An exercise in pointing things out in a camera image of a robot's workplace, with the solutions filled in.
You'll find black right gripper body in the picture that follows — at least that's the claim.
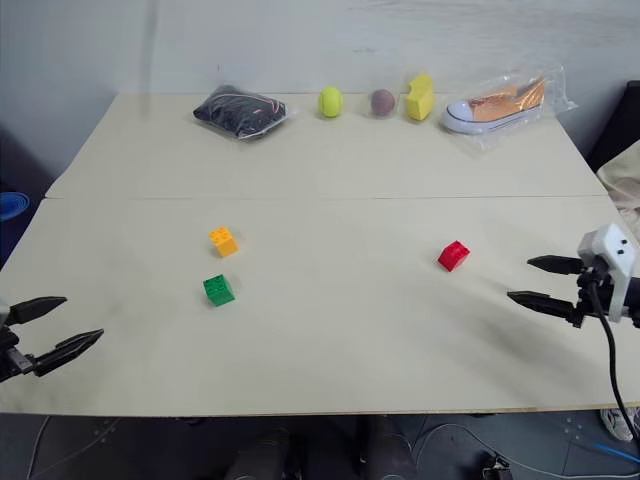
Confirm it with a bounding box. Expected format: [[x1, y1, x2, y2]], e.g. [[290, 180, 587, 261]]
[[572, 263, 621, 327]]

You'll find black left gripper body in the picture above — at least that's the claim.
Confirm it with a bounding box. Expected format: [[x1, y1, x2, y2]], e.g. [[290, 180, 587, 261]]
[[0, 319, 39, 385]]

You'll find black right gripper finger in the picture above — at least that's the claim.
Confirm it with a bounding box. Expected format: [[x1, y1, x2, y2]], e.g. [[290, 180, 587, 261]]
[[526, 255, 586, 277], [506, 290, 584, 329]]

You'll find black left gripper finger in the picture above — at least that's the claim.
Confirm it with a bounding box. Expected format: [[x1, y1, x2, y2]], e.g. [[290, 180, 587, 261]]
[[32, 328, 105, 378], [5, 296, 68, 325]]

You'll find black right wrist collar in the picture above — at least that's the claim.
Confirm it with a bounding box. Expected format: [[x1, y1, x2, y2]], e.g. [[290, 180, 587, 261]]
[[621, 276, 640, 329]]

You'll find red toy brick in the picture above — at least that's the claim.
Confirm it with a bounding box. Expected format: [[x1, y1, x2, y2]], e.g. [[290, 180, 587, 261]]
[[437, 240, 472, 273]]

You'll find beige cloth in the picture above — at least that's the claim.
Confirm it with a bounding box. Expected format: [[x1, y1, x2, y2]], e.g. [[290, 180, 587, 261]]
[[594, 141, 640, 241]]

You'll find blue round object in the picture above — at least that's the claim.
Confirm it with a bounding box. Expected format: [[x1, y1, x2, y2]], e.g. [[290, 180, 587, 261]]
[[0, 191, 31, 223]]

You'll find white sneaker on floor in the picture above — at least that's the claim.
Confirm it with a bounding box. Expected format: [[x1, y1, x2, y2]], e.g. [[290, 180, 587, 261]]
[[599, 405, 640, 443]]

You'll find black chair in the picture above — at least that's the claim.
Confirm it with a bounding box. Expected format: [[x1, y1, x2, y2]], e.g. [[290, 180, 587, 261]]
[[585, 79, 640, 174]]

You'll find green toy brick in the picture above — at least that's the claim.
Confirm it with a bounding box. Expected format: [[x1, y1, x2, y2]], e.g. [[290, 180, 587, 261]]
[[202, 273, 236, 307]]

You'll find orange sneaker in plastic bag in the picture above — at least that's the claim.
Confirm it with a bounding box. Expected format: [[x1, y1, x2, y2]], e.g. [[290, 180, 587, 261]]
[[439, 63, 579, 159]]

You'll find orange toy brick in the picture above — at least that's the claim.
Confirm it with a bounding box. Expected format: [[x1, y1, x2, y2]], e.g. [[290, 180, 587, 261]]
[[208, 226, 240, 259]]

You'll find yellow sponge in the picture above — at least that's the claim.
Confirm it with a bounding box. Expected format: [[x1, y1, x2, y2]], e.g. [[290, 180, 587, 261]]
[[404, 73, 436, 122]]

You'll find dark red ball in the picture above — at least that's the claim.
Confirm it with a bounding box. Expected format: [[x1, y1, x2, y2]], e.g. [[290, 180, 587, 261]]
[[369, 88, 397, 118]]

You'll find yellow-green tennis ball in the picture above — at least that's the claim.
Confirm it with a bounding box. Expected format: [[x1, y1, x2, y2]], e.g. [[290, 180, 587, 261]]
[[318, 86, 345, 119]]

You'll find black garment in plastic bag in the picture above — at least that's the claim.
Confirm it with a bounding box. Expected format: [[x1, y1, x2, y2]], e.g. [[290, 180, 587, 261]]
[[191, 83, 300, 143]]

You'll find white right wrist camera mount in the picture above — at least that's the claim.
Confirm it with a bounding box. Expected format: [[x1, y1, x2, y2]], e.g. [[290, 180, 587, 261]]
[[576, 223, 639, 322]]

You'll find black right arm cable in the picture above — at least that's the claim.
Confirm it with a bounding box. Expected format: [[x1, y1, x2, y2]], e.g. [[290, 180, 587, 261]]
[[587, 279, 640, 444]]

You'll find white floor cable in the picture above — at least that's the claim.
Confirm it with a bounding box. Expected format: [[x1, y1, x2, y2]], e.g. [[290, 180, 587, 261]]
[[414, 423, 566, 480]]

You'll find blue floor cable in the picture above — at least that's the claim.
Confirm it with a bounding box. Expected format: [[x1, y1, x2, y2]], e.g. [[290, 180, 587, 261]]
[[588, 442, 640, 465]]

